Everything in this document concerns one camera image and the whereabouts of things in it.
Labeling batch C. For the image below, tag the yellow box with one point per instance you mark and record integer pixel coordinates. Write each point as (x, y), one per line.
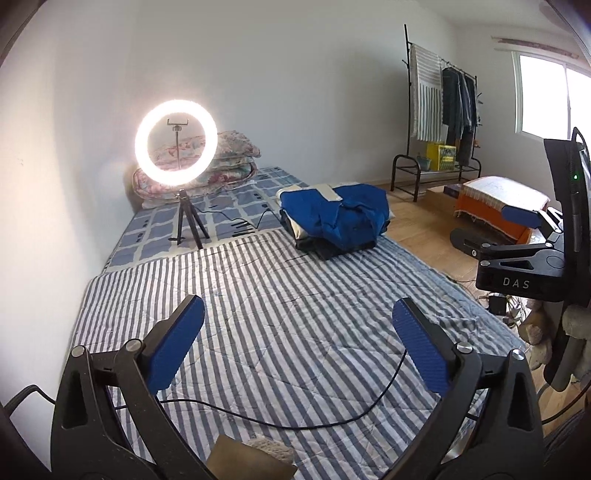
(441, 157)

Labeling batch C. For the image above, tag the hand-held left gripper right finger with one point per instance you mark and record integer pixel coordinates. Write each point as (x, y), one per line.
(422, 346)

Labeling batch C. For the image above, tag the person's left hand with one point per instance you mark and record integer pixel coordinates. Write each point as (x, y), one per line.
(272, 450)

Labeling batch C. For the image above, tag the beige plush toy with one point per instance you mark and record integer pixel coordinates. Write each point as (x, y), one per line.
(531, 332)

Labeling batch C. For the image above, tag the black power adapter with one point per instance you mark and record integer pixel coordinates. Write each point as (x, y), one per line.
(498, 304)

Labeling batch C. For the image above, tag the person's right hand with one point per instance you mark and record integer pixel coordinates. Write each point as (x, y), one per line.
(581, 323)

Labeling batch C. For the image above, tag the low wooden box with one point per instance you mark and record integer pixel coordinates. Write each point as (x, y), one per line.
(438, 196)

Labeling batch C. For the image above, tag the folded floral quilt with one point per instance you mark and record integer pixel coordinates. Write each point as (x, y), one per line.
(235, 147)

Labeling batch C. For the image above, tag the blue checked bed sheet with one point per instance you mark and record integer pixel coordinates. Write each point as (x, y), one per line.
(152, 230)

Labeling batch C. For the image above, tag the window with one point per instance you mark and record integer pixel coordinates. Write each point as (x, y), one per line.
(545, 101)

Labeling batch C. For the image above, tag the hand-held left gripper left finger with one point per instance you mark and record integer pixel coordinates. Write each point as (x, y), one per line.
(178, 341)

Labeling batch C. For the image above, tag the dark hanging clothes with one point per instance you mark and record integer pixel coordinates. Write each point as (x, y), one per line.
(457, 106)

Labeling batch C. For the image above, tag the beige and blue jacket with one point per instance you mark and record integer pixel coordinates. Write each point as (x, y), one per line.
(341, 221)

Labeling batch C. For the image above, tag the blue white striped blanket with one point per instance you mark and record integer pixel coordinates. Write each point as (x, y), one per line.
(277, 323)

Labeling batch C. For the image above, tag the dark folded clothes stack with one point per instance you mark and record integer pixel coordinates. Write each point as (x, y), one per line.
(325, 253)

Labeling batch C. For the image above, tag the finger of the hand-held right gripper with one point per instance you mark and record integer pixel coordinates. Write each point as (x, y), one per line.
(521, 217)
(475, 242)

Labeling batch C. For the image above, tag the black metal clothes rack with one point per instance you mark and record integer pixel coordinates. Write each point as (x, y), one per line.
(407, 92)

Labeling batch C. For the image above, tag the striped hanging towel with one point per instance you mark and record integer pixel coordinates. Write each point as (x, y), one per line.
(427, 92)

